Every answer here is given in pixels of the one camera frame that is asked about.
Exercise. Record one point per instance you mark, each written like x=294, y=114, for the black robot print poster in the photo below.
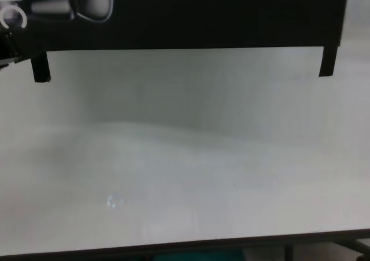
x=188, y=18

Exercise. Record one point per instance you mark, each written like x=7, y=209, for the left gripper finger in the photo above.
x=14, y=48

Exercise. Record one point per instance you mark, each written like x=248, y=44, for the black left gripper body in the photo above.
x=5, y=54

